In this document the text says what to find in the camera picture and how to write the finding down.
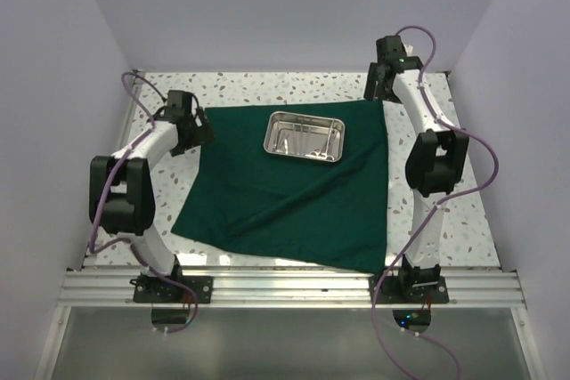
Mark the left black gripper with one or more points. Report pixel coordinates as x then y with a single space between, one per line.
202 133

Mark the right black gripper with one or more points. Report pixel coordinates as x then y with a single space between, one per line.
374 88

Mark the stainless steel tray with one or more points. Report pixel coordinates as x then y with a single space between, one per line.
319 126

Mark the green surgical cloth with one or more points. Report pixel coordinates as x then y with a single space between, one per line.
247 201

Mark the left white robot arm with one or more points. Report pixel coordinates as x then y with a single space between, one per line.
122 204

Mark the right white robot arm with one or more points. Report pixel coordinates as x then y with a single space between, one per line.
433 168

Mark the steel surgical scissors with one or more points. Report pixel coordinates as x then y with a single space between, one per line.
323 153

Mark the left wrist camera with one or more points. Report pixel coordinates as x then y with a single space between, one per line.
178 99

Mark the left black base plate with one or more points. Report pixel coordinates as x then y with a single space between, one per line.
195 289

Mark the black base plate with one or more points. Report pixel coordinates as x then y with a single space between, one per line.
392 291
195 289

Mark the aluminium rail frame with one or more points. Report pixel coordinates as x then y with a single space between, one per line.
279 319

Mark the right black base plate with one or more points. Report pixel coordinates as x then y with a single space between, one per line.
392 291

